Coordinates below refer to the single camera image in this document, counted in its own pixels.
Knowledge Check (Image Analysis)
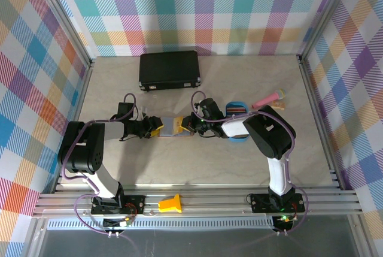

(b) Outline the blue oval tray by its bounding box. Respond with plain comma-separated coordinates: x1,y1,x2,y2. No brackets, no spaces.
224,101,250,144

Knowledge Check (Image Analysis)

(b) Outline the black hard case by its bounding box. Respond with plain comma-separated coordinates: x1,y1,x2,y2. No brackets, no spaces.
138,50,202,92

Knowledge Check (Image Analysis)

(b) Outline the pink toy microphone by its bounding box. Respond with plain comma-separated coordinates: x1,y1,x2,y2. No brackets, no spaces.
251,88,287,110

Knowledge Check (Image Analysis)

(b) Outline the yellow printed plastic part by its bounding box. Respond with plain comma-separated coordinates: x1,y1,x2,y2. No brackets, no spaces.
157,193,183,213

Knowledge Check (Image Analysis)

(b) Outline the grey metal panel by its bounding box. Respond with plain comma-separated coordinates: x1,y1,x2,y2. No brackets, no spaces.
25,217,372,257

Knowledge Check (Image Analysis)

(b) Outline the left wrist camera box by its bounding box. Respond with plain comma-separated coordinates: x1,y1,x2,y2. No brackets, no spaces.
135,105,149,120

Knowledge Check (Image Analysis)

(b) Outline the left aluminium side rail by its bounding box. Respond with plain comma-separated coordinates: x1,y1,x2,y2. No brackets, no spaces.
53,59,95,193

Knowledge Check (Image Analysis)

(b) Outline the aluminium side rail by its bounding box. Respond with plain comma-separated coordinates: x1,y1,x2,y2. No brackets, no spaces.
296,55,344,191
53,59,95,193

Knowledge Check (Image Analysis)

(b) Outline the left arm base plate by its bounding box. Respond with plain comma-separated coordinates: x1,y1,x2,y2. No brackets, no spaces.
90,194,147,215

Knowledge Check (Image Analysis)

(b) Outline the aluminium slotted base rail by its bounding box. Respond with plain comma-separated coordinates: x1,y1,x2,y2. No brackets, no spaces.
32,186,364,219

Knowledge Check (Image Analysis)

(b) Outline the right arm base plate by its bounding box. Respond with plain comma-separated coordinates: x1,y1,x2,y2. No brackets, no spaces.
250,193,306,213

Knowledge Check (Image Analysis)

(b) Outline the slotted grey cable duct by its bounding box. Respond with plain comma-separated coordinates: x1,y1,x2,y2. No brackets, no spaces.
46,219,276,230

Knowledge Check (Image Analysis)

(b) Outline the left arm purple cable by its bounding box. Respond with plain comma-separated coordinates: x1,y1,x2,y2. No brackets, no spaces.
61,92,141,237

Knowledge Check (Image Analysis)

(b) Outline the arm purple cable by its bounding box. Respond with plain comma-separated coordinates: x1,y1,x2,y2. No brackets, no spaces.
61,92,141,237
191,90,309,234

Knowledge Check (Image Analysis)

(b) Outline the right aluminium side rail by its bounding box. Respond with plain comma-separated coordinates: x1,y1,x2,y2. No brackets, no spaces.
296,55,344,191

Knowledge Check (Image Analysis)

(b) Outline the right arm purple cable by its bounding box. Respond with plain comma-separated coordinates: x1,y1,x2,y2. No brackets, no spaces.
191,90,309,234

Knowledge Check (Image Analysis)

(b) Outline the left aluminium frame post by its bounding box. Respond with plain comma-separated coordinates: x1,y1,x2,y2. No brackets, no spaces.
31,0,94,68

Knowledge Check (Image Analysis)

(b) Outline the aluminium frame post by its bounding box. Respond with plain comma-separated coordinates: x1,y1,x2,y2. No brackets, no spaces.
31,0,94,68
298,0,360,60

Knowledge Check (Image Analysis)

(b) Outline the right aluminium frame post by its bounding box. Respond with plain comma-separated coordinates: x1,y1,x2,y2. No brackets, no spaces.
298,0,360,60

